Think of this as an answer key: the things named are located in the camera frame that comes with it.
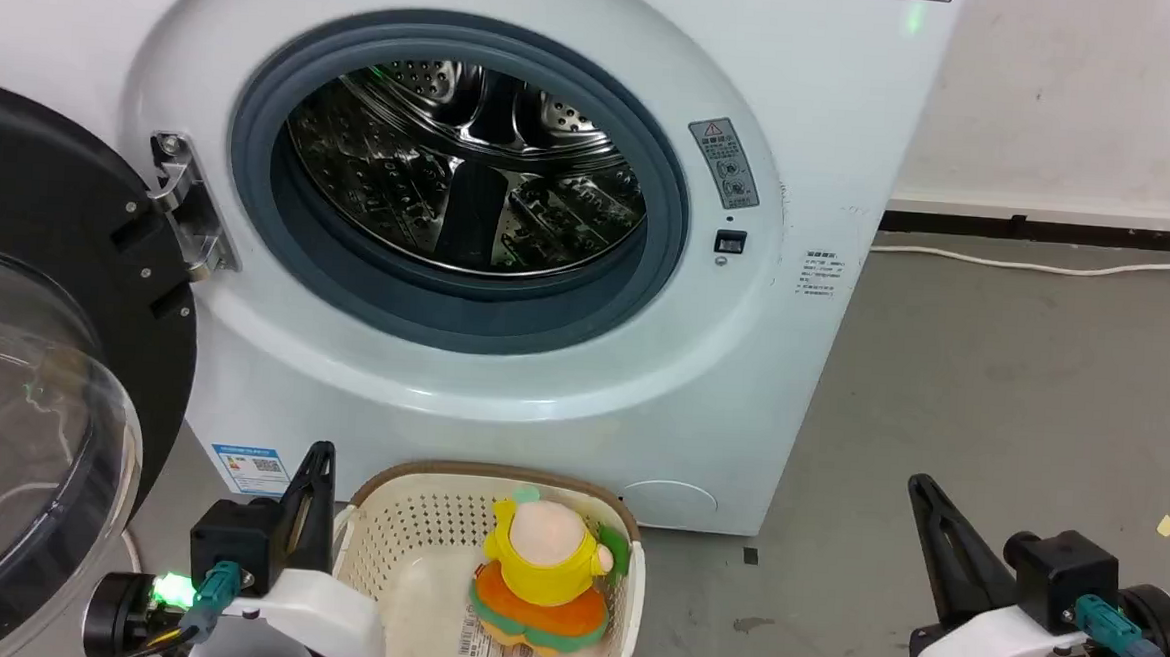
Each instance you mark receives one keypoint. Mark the white front-load washing machine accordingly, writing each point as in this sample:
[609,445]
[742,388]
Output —
[816,120]

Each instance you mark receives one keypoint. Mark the yellow orange plush doll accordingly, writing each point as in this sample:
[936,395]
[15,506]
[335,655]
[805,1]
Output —
[542,577]

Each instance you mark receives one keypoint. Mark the stainless steel washer drum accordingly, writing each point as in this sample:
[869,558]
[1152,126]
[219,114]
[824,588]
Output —
[423,180]

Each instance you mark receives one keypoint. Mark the round filter cover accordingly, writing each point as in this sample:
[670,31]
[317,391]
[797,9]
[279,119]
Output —
[669,503]

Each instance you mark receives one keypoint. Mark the blue energy label sticker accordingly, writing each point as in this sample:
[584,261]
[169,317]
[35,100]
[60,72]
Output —
[250,469]

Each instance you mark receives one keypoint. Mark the metal door hinge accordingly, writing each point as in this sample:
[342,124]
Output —
[190,213]

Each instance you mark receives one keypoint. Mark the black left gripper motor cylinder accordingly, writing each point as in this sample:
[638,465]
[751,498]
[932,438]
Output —
[119,620]

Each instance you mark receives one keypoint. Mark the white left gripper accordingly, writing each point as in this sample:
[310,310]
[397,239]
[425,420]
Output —
[319,620]

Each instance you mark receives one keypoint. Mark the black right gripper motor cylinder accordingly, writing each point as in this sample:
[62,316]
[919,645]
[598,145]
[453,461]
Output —
[1165,624]

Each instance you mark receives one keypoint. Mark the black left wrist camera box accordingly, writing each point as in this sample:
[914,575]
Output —
[233,540]

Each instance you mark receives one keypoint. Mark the black baseboard strip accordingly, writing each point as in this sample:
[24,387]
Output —
[1051,232]

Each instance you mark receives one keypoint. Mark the grey rubber door gasket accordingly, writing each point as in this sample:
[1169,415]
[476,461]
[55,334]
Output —
[666,223]

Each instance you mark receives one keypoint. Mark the white barcode label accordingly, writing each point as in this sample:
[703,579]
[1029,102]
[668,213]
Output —
[483,646]

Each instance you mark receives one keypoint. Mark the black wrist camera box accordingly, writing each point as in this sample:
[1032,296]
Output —
[233,540]
[1063,579]

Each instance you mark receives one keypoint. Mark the cream plastic laundry basket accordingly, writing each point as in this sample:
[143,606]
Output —
[403,549]

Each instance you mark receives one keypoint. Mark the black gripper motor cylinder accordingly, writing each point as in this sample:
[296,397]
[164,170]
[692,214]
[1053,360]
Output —
[1165,624]
[119,620]

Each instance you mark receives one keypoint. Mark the grey warning sticker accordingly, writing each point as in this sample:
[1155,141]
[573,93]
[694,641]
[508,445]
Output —
[724,164]

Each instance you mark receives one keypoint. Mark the black round washer door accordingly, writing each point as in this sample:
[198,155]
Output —
[41,190]

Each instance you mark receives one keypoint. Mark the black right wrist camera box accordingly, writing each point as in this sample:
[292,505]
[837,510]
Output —
[1063,579]

